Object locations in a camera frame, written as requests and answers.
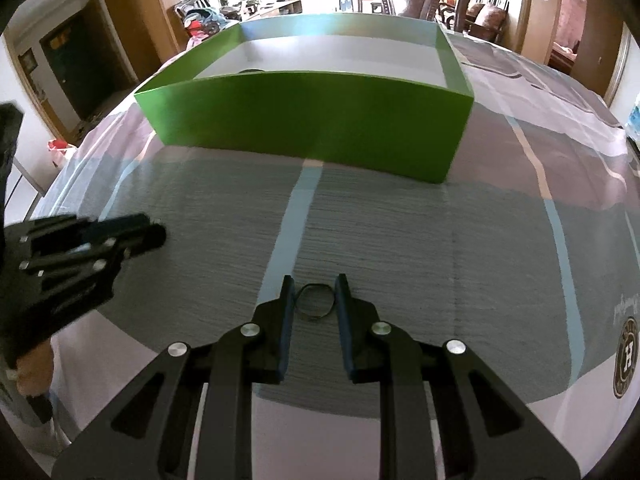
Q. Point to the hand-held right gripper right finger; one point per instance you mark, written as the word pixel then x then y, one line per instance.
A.
pixel 344 330

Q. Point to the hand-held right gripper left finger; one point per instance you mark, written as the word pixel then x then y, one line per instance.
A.
pixel 285 330

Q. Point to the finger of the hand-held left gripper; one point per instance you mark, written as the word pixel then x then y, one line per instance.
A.
pixel 75 275
pixel 135 232

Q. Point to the green cardboard box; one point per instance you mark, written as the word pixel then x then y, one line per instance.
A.
pixel 310 120

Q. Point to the person's left hand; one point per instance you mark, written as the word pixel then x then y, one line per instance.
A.
pixel 36 372

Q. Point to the red white bag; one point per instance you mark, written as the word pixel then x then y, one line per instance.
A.
pixel 60 149

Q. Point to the dark wooden door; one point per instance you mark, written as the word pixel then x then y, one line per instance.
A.
pixel 85 70

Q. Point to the dark wooden armchair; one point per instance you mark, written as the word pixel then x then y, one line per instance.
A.
pixel 487 22

